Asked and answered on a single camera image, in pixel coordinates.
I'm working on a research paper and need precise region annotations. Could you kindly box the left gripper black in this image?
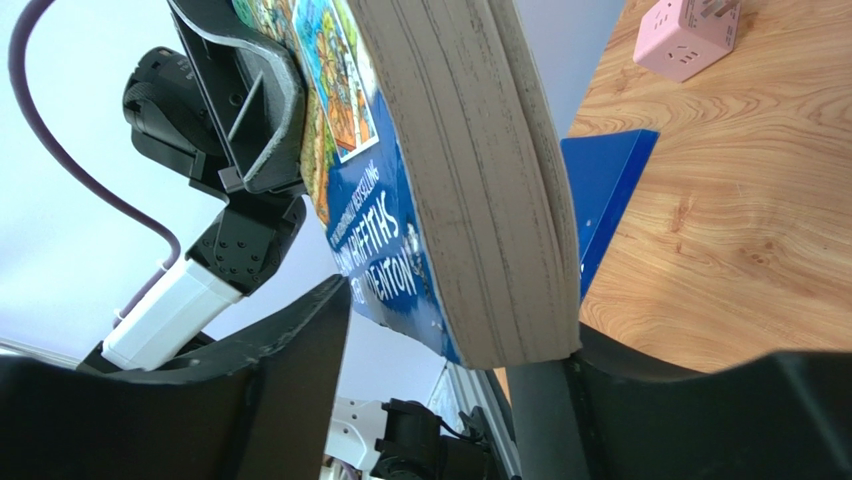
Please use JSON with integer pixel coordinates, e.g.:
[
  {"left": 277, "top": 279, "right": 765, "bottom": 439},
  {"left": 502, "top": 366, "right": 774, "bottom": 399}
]
[{"left": 122, "top": 1, "right": 307, "bottom": 200}]

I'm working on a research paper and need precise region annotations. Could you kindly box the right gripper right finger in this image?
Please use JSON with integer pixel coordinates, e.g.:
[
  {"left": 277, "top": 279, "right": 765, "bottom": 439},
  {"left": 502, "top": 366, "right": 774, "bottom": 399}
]
[{"left": 505, "top": 322, "right": 852, "bottom": 480}]

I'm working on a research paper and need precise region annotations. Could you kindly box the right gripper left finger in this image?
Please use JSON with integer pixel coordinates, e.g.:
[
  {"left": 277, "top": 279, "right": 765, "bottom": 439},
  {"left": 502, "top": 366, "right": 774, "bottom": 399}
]
[{"left": 1, "top": 275, "right": 351, "bottom": 479}]

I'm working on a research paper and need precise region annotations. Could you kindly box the blue 91-storey treehouse book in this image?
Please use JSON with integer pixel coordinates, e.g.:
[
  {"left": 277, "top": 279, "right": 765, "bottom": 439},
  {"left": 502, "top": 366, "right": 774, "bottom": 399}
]
[{"left": 233, "top": 1, "right": 581, "bottom": 369}]

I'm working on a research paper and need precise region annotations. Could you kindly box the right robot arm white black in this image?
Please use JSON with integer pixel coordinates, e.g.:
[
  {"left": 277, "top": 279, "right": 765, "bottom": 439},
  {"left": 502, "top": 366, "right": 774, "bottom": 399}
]
[{"left": 1, "top": 276, "right": 851, "bottom": 479}]

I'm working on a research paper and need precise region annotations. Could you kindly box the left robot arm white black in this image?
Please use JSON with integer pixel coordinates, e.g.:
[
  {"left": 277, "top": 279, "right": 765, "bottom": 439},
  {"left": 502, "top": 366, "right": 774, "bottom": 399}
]
[{"left": 80, "top": 1, "right": 308, "bottom": 373}]

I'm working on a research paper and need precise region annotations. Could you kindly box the blue file folder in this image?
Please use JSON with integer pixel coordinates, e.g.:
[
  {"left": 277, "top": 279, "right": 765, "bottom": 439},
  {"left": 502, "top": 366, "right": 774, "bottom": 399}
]
[{"left": 560, "top": 129, "right": 659, "bottom": 297}]

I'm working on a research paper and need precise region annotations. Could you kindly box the pink cube power adapter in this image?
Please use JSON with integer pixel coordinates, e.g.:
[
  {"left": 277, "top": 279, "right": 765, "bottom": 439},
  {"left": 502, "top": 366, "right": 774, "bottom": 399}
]
[{"left": 632, "top": 0, "right": 741, "bottom": 83}]

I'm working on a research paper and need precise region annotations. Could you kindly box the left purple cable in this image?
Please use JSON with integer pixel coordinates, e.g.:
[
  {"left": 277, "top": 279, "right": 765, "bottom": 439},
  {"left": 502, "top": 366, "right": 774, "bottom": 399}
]
[{"left": 6, "top": 0, "right": 182, "bottom": 327}]

